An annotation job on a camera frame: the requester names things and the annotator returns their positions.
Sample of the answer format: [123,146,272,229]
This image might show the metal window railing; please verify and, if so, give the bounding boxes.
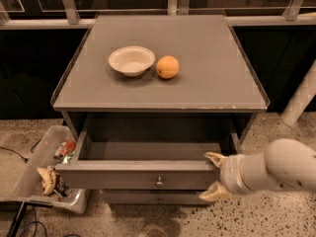
[0,0,316,30]

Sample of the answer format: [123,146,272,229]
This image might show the orange fruit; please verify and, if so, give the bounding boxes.
[156,55,180,79]

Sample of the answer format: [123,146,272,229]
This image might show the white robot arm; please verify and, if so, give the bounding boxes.
[198,138,316,202]

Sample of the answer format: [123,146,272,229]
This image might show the grey drawer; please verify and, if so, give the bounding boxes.
[57,113,239,191]
[101,190,207,205]

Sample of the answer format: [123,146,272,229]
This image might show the white bowl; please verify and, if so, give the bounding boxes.
[108,46,155,77]

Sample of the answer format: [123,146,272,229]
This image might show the grey bottom drawer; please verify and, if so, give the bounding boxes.
[101,190,207,205]

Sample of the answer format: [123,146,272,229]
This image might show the tan crumpled bag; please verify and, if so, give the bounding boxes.
[37,167,56,196]

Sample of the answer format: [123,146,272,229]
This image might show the grey drawer cabinet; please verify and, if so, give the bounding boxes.
[50,14,272,206]

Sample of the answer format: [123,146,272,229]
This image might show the dark blue snack packet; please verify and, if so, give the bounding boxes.
[54,179,70,198]

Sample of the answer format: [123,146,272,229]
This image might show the blue floor cable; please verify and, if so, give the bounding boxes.
[19,206,49,237]

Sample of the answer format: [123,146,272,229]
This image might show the black floor cable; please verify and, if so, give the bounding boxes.
[0,138,42,164]

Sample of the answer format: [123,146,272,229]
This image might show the red snack can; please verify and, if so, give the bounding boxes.
[53,140,76,160]

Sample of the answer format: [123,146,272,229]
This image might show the green snack packet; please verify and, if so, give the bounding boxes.
[61,154,73,164]

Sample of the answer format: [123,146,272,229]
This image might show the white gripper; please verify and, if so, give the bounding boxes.
[198,152,251,202]

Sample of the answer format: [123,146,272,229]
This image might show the grey top drawer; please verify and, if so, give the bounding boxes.
[57,113,239,191]

